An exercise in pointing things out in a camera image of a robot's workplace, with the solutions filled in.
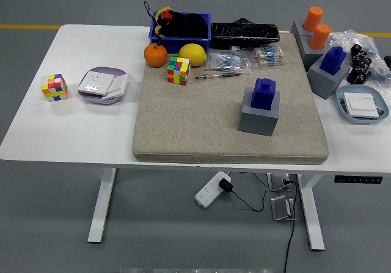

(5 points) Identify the yellow lemon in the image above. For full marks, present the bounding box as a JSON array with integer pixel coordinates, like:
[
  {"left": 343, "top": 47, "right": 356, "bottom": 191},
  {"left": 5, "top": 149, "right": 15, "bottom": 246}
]
[{"left": 178, "top": 43, "right": 208, "bottom": 67}]

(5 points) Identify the blue square seal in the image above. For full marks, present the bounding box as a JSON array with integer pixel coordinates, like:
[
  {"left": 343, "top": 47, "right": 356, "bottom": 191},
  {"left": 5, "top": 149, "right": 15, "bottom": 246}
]
[
  {"left": 250, "top": 78, "right": 277, "bottom": 111},
  {"left": 319, "top": 46, "right": 348, "bottom": 75}
]

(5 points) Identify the metal bracket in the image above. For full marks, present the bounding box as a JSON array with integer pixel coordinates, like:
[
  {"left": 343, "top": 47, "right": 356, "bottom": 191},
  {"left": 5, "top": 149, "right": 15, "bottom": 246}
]
[
  {"left": 270, "top": 194, "right": 296, "bottom": 222},
  {"left": 266, "top": 172, "right": 294, "bottom": 192}
]

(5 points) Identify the colourful puzzle cube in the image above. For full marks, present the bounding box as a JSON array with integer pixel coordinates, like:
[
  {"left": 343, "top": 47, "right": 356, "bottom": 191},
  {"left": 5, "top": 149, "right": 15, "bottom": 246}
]
[
  {"left": 167, "top": 56, "right": 192, "bottom": 86},
  {"left": 42, "top": 73, "right": 68, "bottom": 103}
]

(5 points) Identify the white power strip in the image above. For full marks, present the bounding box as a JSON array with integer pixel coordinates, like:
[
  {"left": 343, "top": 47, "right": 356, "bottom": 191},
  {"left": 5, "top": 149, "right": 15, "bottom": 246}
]
[{"left": 195, "top": 171, "right": 232, "bottom": 208}]

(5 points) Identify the clear plastic bags pile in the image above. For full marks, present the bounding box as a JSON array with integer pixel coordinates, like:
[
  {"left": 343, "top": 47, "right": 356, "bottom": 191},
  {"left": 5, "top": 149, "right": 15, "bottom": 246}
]
[{"left": 329, "top": 30, "right": 391, "bottom": 87}]

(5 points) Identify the black fabric pouch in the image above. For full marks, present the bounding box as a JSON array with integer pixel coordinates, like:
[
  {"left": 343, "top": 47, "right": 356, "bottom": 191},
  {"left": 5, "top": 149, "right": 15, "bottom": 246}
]
[{"left": 158, "top": 9, "right": 209, "bottom": 38}]

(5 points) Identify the blue plastic bin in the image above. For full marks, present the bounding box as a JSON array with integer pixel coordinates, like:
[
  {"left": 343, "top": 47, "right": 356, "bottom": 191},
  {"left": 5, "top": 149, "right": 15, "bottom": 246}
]
[{"left": 148, "top": 11, "right": 213, "bottom": 55}]

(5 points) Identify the small resistor bag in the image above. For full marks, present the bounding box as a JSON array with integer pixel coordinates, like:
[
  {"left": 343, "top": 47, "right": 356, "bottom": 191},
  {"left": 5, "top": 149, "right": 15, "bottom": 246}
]
[{"left": 252, "top": 45, "right": 287, "bottom": 68}]

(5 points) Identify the black dice cluster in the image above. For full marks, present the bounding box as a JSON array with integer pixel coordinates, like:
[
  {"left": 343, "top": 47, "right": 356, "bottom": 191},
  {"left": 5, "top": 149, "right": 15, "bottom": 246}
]
[{"left": 346, "top": 43, "right": 373, "bottom": 85}]

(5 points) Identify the thin black adapter cable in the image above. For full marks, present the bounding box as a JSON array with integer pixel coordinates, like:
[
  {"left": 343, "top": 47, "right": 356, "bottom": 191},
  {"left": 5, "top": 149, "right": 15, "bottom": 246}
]
[{"left": 230, "top": 173, "right": 268, "bottom": 212}]

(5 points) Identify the large resistor bag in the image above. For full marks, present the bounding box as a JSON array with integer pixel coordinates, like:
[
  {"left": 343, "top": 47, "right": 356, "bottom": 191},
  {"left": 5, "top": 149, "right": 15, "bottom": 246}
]
[{"left": 207, "top": 48, "right": 253, "bottom": 74}]

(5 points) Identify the grey-brown fabric mat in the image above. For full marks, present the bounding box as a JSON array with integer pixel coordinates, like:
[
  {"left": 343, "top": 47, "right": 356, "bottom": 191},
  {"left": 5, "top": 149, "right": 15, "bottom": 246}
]
[{"left": 132, "top": 31, "right": 330, "bottom": 165}]

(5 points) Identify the purple plate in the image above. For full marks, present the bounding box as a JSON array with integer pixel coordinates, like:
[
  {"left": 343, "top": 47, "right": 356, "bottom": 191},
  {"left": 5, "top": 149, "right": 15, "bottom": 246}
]
[{"left": 78, "top": 66, "right": 129, "bottom": 106}]

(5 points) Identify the orange cylinder seal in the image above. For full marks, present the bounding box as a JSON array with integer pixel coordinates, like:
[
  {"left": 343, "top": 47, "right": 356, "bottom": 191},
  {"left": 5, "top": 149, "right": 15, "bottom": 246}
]
[
  {"left": 309, "top": 23, "right": 332, "bottom": 50},
  {"left": 303, "top": 6, "right": 324, "bottom": 32}
]

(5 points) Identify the grey cube seal holder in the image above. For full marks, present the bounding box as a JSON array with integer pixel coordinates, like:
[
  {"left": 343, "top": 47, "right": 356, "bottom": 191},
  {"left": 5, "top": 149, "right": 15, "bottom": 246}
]
[
  {"left": 238, "top": 89, "right": 281, "bottom": 137},
  {"left": 290, "top": 20, "right": 315, "bottom": 46},
  {"left": 307, "top": 54, "right": 351, "bottom": 100},
  {"left": 301, "top": 34, "right": 335, "bottom": 71}
]

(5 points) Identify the long black floor cable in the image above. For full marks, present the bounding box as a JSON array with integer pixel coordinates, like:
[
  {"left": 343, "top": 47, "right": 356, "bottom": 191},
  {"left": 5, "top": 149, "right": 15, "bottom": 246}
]
[{"left": 282, "top": 178, "right": 298, "bottom": 273}]

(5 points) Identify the black wrapped long case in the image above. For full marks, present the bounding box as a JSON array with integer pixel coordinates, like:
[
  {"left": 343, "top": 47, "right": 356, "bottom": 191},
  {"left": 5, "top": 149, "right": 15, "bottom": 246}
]
[{"left": 210, "top": 18, "right": 280, "bottom": 50}]

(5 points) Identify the clear black pen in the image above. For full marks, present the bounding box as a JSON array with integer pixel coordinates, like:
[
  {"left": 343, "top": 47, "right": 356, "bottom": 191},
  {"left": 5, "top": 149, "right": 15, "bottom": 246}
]
[{"left": 195, "top": 71, "right": 242, "bottom": 80}]

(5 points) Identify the orange tangerine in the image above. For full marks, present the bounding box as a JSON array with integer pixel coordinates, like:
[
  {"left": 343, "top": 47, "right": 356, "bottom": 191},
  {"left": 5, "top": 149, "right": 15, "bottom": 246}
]
[{"left": 144, "top": 43, "right": 169, "bottom": 68}]

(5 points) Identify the yellow red toy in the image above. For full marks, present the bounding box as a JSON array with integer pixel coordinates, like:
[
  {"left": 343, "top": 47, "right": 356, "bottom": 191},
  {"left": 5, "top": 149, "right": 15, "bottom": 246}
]
[{"left": 154, "top": 6, "right": 174, "bottom": 37}]

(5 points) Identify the black strap loop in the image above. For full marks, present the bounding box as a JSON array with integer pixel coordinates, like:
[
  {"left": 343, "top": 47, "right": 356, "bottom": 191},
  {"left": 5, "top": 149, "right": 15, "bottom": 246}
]
[{"left": 144, "top": 1, "right": 163, "bottom": 46}]

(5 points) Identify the white wall switch panel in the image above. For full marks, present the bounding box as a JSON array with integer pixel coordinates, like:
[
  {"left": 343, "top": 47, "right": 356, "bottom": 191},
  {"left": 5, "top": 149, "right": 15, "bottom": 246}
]
[{"left": 343, "top": 92, "right": 379, "bottom": 118}]

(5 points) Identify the light blue tray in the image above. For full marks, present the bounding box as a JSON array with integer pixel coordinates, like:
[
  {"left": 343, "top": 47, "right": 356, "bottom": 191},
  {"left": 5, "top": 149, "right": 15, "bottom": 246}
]
[{"left": 335, "top": 85, "right": 390, "bottom": 126}]

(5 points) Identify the black table control panel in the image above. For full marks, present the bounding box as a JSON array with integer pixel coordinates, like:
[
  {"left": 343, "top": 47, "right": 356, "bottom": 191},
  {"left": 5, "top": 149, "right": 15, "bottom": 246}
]
[{"left": 334, "top": 175, "right": 384, "bottom": 184}]

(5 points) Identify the black plug adapter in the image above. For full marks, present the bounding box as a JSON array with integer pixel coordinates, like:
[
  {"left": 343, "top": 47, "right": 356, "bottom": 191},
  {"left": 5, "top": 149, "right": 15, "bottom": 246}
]
[{"left": 218, "top": 178, "right": 233, "bottom": 194}]

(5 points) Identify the white table leg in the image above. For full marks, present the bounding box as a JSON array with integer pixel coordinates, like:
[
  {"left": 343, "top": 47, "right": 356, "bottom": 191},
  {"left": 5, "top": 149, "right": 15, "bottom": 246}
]
[
  {"left": 87, "top": 167, "right": 117, "bottom": 244},
  {"left": 298, "top": 173, "right": 326, "bottom": 251}
]

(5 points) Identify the white wall socket panel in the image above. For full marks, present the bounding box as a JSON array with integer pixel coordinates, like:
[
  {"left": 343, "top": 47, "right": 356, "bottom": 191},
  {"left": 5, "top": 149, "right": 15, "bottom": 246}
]
[{"left": 77, "top": 70, "right": 114, "bottom": 96}]

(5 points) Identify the white switch panel frame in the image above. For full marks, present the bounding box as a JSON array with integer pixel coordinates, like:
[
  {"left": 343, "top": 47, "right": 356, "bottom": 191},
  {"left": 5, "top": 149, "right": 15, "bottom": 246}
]
[{"left": 101, "top": 73, "right": 130, "bottom": 100}]

